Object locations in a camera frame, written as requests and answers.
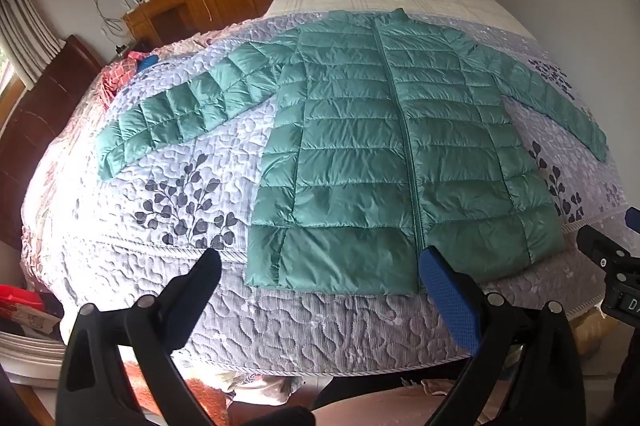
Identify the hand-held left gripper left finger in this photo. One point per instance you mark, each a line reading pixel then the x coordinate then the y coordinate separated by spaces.
pixel 197 291

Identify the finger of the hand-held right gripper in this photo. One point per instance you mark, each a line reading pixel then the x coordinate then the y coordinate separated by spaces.
pixel 634 218
pixel 597 246

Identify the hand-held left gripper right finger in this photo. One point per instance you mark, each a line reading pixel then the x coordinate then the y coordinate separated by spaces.
pixel 447 301

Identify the green puffer jacket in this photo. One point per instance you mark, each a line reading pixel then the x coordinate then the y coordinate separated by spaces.
pixel 380 146

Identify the orange fuzzy cloth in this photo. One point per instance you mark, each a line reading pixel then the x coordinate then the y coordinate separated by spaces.
pixel 175 393

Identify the grey floral quilted blanket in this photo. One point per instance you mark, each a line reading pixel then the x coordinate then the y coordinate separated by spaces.
pixel 200 176

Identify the stack of white plates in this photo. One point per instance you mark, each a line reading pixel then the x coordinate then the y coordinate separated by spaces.
pixel 30 353

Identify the red box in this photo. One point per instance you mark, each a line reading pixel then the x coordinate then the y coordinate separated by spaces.
pixel 17 298

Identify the red patterned cloth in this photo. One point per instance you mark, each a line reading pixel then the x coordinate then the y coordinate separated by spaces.
pixel 117 73

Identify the small blue object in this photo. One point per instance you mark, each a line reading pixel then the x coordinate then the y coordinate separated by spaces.
pixel 148 62

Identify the dark wooden headboard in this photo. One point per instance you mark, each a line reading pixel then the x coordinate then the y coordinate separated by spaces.
pixel 35 121

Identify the wooden desk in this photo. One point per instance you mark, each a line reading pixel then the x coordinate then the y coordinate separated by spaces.
pixel 165 8

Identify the striped curtain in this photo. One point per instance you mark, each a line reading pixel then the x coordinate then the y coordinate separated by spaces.
pixel 22 31

